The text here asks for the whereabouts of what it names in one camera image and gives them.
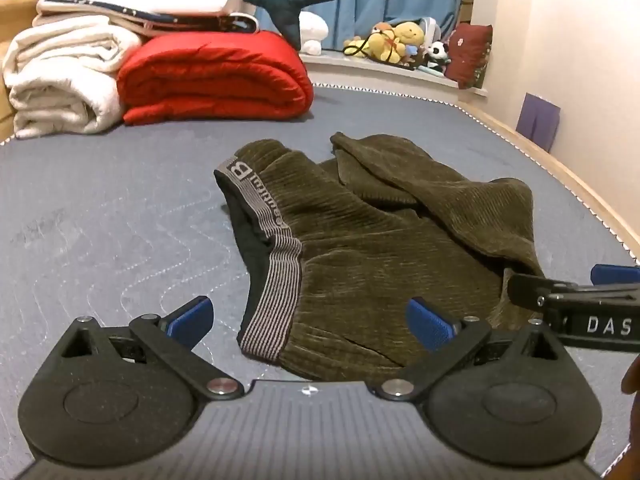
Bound wooden bed frame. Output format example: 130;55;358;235
460;102;640;261

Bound panda plush toy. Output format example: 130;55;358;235
424;41;452;74

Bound yellow plush bear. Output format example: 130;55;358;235
369;20;426;64

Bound person's right hand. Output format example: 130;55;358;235
604;354;640;480

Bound white plush toy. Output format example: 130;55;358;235
298;11;330;56

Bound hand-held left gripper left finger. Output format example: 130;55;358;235
59;296;246;402

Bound small yellow plush toy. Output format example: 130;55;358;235
343;35;372;59

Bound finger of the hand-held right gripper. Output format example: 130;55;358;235
507;272;554;312
590;263;640;287

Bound red folded quilt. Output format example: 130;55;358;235
117;30;315;126

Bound dark red cushion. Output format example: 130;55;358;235
444;22;494;90

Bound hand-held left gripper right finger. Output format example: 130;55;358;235
367;297;568;403

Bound cream folded blanket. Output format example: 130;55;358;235
2;14;145;139

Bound white window sill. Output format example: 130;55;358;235
303;50;489;97

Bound olive corduroy pants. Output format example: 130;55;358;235
213;131;551;382

